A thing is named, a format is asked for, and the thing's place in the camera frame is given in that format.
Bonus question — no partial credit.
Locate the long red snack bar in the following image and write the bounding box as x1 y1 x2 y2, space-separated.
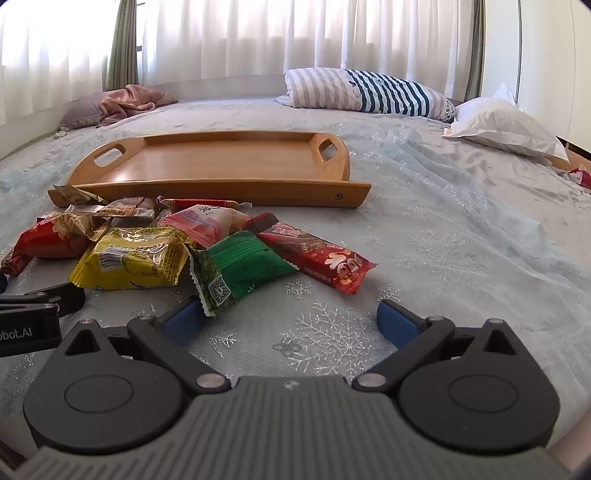
243 212 377 296

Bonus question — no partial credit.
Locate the white pillow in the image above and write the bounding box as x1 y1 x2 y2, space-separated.
442 83 570 161

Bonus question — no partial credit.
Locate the blue grey striped pillow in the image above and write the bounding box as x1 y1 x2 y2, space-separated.
274 67 457 123

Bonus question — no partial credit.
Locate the yellow snack packet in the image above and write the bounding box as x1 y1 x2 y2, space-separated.
69 226 195 291

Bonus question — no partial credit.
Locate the brown snack packet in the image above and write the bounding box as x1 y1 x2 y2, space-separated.
67 196 160 221

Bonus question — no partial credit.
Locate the small dark red snack bar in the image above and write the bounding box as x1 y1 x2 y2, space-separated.
0 249 34 278

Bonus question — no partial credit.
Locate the green snack packet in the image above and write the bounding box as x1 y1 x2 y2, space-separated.
187 230 300 318

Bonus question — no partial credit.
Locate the white wardrobe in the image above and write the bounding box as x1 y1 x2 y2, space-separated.
480 0 591 153

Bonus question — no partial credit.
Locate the pale green wafer packet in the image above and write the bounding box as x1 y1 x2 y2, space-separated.
47 185 105 208

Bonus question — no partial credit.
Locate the red nut snack packet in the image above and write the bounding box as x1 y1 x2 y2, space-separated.
7 212 112 261

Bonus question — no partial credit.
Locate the pink crumpled cloth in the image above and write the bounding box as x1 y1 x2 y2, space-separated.
96 84 178 127

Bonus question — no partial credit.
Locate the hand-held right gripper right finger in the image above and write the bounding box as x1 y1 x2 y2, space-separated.
353 300 532 393

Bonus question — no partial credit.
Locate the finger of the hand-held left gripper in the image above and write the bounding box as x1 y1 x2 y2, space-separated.
0 284 86 317

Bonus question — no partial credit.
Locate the wooden tray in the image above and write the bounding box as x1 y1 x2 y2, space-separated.
65 130 372 208

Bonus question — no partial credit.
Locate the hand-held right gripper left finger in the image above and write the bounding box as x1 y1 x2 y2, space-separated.
59 296 232 395

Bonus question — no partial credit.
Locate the white sheer curtain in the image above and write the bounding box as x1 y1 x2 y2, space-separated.
0 0 485 127

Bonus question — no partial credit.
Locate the pink snack packet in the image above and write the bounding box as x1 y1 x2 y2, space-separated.
161 204 252 247

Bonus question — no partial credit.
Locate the red white packet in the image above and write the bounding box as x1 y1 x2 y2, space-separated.
567 164 591 190

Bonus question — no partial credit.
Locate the red clear cracker packet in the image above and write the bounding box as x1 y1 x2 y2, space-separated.
157 196 252 214

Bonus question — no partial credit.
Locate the wooden headboard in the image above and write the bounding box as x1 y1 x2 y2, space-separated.
554 135 591 172

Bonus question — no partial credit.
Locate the green curtain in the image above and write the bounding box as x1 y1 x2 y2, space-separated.
463 0 486 100
104 0 140 92

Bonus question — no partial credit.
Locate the purple pillow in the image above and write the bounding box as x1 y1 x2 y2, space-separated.
58 95 112 131

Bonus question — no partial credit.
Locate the sheer snowflake cloth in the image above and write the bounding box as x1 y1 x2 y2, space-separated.
0 121 591 416

